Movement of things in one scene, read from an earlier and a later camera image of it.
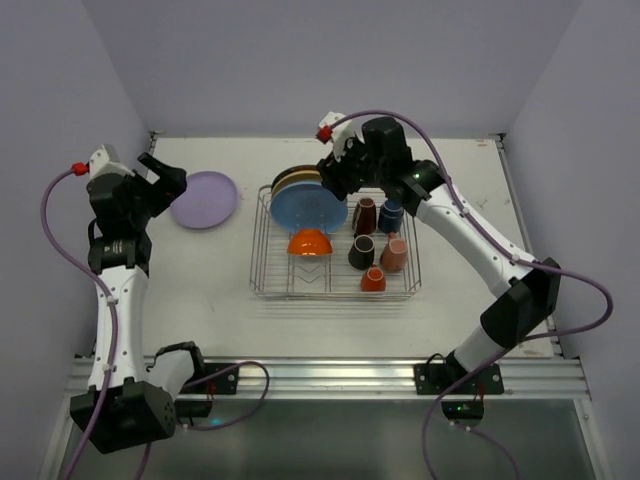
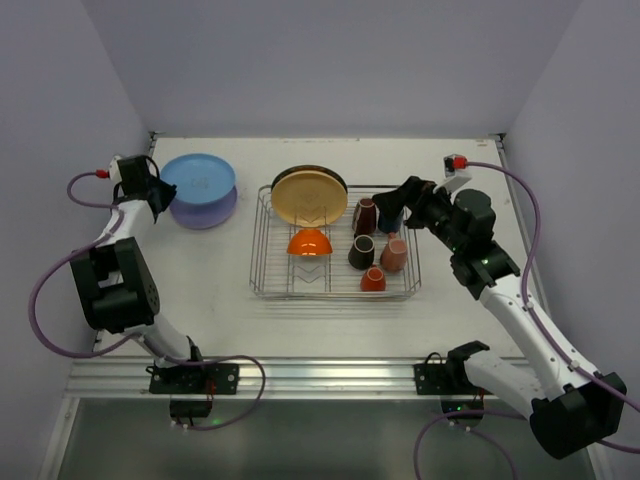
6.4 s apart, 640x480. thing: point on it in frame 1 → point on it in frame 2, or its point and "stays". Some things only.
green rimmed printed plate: x=292 y=170 stays
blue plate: x=307 y=205 → x=199 y=178
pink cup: x=394 y=255 stays
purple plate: x=209 y=201 stays
